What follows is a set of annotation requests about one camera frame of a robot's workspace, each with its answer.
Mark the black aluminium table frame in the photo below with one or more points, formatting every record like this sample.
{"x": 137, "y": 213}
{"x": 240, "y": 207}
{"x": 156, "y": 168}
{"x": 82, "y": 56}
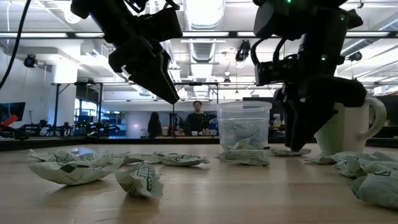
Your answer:
{"x": 93, "y": 141}

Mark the silver ceiling duct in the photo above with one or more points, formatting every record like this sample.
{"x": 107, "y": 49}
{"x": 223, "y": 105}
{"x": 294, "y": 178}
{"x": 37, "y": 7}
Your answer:
{"x": 203, "y": 18}

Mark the clear round plastic container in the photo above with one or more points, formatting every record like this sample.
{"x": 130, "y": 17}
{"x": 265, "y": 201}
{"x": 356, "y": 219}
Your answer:
{"x": 258, "y": 115}

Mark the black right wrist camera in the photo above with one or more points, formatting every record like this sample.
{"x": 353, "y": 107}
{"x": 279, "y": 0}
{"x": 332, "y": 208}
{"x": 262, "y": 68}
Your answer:
{"x": 273, "y": 71}

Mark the black ceiling lamp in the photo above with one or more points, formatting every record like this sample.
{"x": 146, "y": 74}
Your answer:
{"x": 355, "y": 56}
{"x": 242, "y": 51}
{"x": 30, "y": 60}

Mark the overhead light bar frame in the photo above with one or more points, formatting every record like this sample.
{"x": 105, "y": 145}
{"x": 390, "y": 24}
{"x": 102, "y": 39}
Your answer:
{"x": 70, "y": 35}

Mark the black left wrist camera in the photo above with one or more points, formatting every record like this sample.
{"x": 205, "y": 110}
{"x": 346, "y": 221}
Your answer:
{"x": 163, "y": 25}

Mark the dark wall monitor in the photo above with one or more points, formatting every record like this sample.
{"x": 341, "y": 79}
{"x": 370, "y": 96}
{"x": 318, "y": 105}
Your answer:
{"x": 12, "y": 110}

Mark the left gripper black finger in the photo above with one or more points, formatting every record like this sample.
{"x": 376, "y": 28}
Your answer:
{"x": 152, "y": 81}
{"x": 173, "y": 79}

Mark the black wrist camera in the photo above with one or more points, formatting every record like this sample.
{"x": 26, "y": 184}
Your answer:
{"x": 163, "y": 25}
{"x": 273, "y": 71}

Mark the red flat object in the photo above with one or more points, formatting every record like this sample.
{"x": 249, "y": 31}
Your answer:
{"x": 11, "y": 119}

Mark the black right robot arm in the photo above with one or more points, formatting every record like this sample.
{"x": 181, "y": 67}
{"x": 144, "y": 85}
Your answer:
{"x": 311, "y": 18}

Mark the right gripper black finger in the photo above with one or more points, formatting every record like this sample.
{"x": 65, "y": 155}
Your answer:
{"x": 317, "y": 121}
{"x": 295, "y": 124}

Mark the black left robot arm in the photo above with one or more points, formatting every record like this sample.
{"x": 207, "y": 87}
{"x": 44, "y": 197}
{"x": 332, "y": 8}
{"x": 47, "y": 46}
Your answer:
{"x": 99, "y": 18}

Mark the black background robot arm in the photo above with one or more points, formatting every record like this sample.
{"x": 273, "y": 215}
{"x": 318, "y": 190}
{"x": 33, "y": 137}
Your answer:
{"x": 40, "y": 128}

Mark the person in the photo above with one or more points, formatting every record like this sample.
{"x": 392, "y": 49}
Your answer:
{"x": 197, "y": 121}
{"x": 154, "y": 126}

